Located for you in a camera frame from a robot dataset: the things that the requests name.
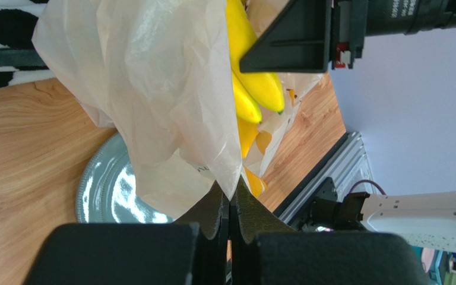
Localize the grey round plate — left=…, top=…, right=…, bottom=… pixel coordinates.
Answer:
left=75, top=133, right=174, bottom=224

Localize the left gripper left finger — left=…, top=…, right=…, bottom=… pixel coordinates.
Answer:
left=24, top=184, right=229, bottom=284

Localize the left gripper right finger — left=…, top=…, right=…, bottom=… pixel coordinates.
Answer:
left=230, top=179, right=428, bottom=284

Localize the zebra striped towel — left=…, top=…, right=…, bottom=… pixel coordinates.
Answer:
left=0, top=1, right=54, bottom=88

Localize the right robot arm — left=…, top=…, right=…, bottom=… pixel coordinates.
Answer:
left=240, top=1, right=456, bottom=252

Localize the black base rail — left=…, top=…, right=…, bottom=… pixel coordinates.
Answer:
left=273, top=132, right=379, bottom=232

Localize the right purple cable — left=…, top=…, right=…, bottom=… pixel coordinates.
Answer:
left=348, top=179, right=387, bottom=197

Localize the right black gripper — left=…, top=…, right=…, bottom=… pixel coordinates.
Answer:
left=239, top=0, right=369, bottom=73

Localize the translucent plastic bag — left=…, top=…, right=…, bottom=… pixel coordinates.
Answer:
left=32, top=1, right=321, bottom=218

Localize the yellow banana bunch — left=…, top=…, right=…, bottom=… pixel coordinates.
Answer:
left=226, top=1, right=285, bottom=158

